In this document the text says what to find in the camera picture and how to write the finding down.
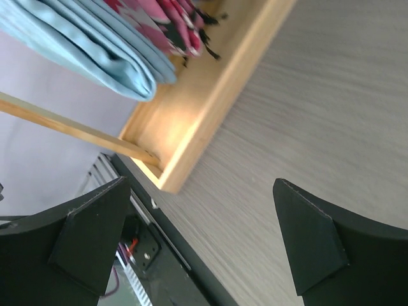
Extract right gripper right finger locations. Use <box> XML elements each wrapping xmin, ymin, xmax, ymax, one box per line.
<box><xmin>273</xmin><ymin>178</ymin><xmax>407</xmax><ymax>305</ymax></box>

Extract pink camouflage trousers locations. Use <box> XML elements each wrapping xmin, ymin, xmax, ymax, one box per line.
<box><xmin>106</xmin><ymin>0</ymin><xmax>228</xmax><ymax>61</ymax></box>

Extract wooden clothes rack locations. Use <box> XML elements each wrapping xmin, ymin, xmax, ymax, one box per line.
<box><xmin>1</xmin><ymin>1</ymin><xmax>294</xmax><ymax>193</ymax></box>

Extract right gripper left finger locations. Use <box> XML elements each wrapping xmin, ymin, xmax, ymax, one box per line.
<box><xmin>1</xmin><ymin>177</ymin><xmax>130</xmax><ymax>305</ymax></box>

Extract light blue trousers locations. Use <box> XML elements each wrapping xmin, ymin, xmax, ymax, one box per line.
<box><xmin>1</xmin><ymin>1</ymin><xmax>177</xmax><ymax>101</ymax></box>

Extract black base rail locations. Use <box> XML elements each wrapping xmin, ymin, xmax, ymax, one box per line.
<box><xmin>108</xmin><ymin>155</ymin><xmax>237</xmax><ymax>305</ymax></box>

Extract white slotted cable duct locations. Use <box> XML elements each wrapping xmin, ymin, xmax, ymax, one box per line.
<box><xmin>116</xmin><ymin>249</ymin><xmax>153</xmax><ymax>306</ymax></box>

